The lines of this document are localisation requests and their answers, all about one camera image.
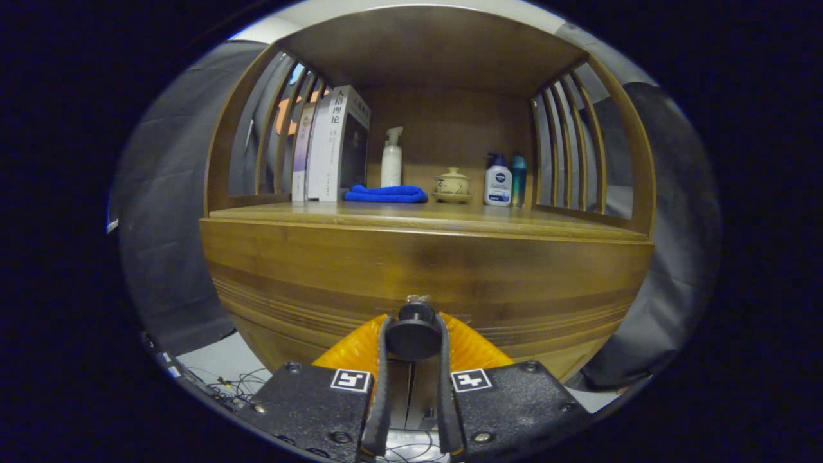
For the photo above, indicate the thin purple book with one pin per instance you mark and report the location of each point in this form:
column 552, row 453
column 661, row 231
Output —
column 302, row 161

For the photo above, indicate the thick white book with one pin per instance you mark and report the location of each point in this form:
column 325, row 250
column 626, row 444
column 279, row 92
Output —
column 334, row 154

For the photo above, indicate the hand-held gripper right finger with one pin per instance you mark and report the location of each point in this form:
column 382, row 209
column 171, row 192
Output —
column 449, row 411

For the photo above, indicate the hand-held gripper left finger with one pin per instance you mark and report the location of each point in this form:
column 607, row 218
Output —
column 380, row 411

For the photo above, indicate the white lotion bottle blue cap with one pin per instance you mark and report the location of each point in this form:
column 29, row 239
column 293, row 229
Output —
column 497, row 186

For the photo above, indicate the beige lidded tea cup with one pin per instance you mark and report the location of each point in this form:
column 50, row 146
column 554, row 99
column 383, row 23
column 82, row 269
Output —
column 451, row 185

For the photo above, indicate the folded blue cloth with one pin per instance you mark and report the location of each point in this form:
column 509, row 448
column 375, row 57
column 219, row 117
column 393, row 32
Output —
column 386, row 194

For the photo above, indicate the teal slim bottle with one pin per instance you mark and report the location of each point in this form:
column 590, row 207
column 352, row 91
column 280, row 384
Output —
column 519, row 183

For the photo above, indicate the wooden cabinet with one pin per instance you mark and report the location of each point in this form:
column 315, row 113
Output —
column 450, row 122

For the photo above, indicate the wooden countertop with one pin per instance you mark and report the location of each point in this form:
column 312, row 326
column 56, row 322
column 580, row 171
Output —
column 450, row 218

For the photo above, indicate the black device box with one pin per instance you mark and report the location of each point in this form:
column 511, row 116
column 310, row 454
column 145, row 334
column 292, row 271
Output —
column 168, row 368

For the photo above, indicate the wooden drawer with black knob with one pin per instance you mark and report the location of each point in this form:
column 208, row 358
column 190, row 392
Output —
column 418, row 263

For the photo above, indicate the white pump bottle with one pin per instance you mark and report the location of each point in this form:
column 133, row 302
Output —
column 391, row 167

